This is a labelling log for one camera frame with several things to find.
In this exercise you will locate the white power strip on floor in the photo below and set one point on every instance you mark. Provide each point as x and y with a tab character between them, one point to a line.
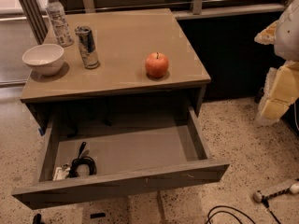
287	186

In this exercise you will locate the white adapter in drawer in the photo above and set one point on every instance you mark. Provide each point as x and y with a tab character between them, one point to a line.
61	172

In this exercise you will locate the metal railing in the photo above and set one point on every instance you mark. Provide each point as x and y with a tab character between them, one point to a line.
155	0

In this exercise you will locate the white ceramic bowl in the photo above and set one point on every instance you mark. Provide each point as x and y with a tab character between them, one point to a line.
46	59

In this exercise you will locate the silver drink can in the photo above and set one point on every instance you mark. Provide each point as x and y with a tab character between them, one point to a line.
87	47

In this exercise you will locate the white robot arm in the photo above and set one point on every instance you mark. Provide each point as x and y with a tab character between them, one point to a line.
286	45

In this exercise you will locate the grey open top drawer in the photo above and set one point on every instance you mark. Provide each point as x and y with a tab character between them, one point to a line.
139	152

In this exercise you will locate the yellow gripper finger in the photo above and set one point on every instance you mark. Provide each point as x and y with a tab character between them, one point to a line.
280	91
267	35

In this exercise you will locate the red apple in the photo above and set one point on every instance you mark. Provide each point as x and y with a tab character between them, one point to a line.
156	64

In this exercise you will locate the clear plastic water bottle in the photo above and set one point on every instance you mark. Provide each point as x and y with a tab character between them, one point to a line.
55	11

